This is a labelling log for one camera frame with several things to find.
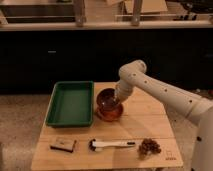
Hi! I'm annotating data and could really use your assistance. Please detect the dark brown bowl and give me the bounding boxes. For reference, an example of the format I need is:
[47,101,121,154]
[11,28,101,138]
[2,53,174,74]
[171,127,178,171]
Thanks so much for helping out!
[96,88,120,111]

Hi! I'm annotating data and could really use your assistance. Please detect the white handled brush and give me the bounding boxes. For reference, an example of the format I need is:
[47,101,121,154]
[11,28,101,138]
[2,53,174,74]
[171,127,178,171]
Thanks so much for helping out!
[88,139,136,151]

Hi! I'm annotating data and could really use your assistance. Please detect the brown wooden block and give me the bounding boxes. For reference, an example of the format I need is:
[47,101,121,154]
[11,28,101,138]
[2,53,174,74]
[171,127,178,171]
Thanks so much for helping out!
[50,137,77,153]

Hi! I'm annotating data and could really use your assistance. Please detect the orange bowl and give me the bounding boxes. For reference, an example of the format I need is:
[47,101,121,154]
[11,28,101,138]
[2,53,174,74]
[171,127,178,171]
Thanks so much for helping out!
[96,103,124,122]

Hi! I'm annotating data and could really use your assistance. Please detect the green plastic tray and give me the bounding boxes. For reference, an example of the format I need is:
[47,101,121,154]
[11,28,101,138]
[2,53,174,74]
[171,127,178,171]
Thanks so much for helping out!
[45,81,94,128]

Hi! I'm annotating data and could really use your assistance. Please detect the right wooden post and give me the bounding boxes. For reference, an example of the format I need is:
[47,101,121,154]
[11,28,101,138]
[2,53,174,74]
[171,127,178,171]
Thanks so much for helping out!
[131,0,143,26]

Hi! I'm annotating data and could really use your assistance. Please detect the wooden table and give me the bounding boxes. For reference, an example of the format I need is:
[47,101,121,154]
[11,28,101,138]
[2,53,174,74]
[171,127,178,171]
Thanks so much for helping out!
[31,83,183,171]

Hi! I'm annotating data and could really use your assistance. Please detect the left wooden post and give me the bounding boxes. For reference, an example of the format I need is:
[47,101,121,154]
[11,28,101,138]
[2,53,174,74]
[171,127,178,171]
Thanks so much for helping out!
[73,0,86,27]

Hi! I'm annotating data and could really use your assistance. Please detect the cardboard box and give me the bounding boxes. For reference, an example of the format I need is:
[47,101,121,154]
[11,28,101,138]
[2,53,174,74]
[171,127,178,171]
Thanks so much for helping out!
[124,0,168,13]

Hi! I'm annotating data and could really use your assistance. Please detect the wooden post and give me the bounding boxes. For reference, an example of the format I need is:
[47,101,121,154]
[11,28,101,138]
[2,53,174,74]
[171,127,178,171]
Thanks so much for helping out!
[73,0,86,27]
[131,0,143,26]

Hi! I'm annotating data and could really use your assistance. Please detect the brown grape bunch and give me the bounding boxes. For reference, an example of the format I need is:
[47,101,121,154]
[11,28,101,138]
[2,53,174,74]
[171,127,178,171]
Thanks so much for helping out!
[139,138,161,155]

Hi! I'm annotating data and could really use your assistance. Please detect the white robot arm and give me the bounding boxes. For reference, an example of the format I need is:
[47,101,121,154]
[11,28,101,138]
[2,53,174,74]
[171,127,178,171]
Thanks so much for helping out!
[115,60,213,171]

